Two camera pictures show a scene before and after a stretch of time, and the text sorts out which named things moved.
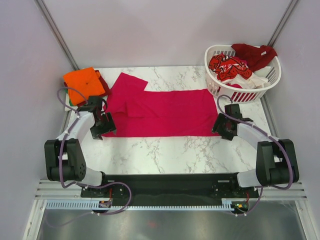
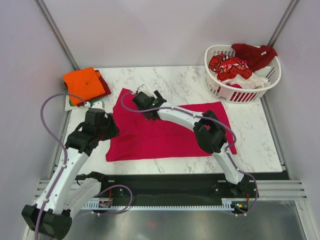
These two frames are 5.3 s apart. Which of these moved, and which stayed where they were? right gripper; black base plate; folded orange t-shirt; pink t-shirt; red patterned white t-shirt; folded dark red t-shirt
Moved: right gripper; pink t-shirt
Stayed: red patterned white t-shirt; black base plate; folded dark red t-shirt; folded orange t-shirt
